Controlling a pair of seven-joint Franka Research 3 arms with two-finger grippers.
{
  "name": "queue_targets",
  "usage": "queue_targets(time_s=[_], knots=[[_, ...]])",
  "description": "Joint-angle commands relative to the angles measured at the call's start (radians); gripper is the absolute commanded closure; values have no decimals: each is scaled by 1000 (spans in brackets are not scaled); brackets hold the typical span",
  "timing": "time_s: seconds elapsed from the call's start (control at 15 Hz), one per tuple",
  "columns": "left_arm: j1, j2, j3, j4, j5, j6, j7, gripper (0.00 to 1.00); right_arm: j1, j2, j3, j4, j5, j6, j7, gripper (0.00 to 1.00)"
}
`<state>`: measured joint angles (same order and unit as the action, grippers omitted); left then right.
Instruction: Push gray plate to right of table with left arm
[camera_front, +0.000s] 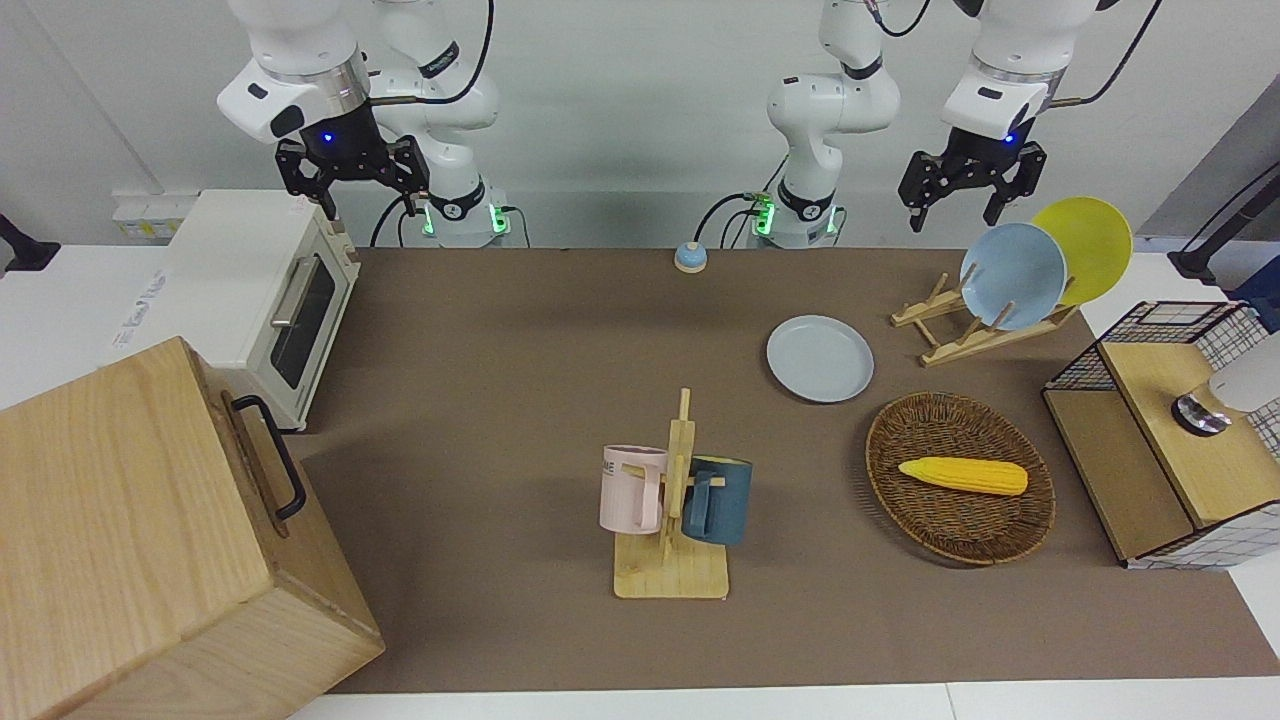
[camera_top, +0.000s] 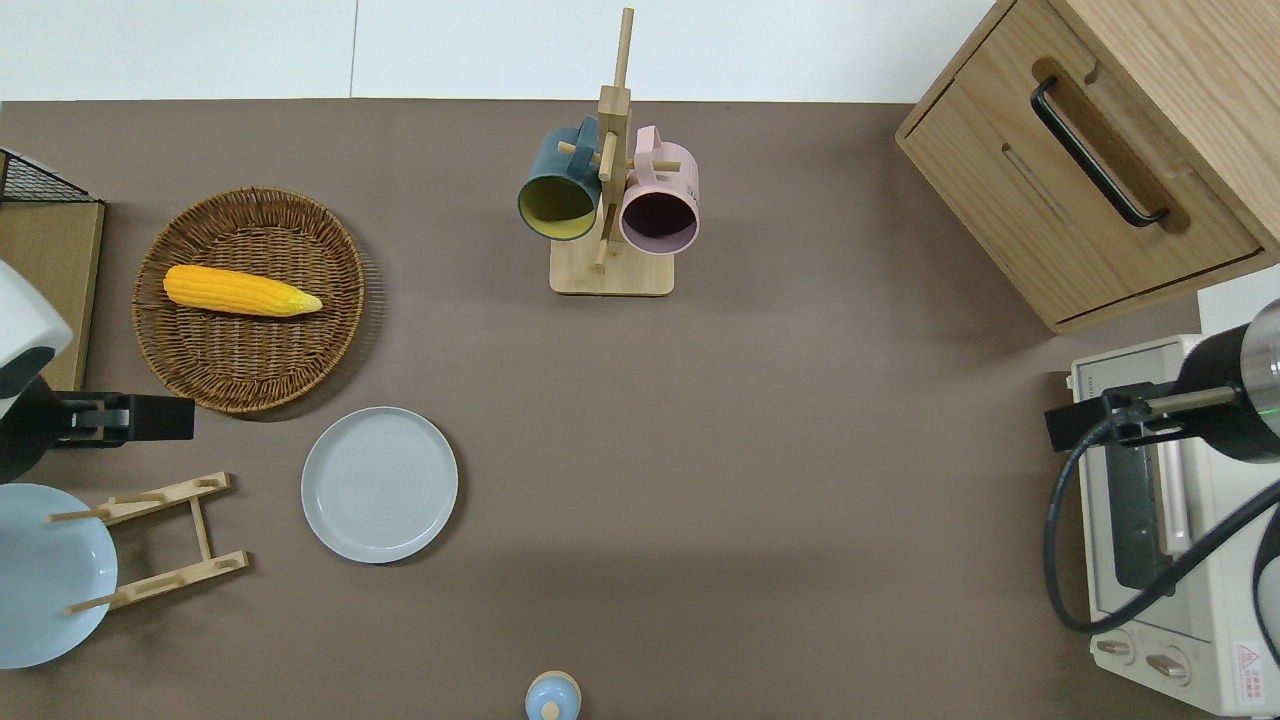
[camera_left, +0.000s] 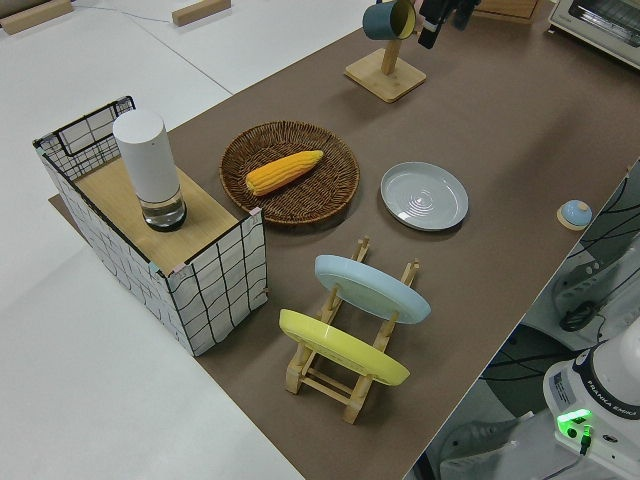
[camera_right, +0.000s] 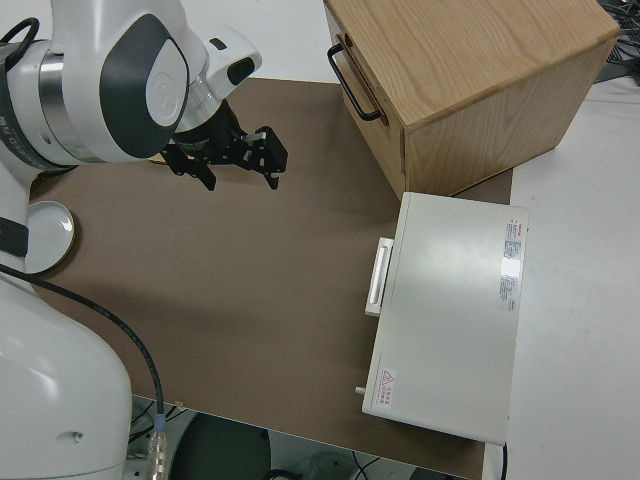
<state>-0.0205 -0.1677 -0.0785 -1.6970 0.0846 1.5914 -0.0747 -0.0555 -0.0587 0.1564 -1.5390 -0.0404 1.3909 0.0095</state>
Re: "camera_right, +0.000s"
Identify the brown table mat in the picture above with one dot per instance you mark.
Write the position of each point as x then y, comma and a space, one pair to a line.
225, 275

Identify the gray round plate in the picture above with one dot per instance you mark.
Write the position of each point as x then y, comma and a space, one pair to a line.
50, 235

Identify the white toaster oven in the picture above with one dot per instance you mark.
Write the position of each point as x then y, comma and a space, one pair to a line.
450, 310

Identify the wooden drawer box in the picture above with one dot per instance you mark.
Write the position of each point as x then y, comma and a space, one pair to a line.
475, 75

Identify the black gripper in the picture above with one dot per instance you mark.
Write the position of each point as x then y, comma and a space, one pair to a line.
210, 135

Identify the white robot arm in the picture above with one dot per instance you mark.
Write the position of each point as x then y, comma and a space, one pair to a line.
140, 75

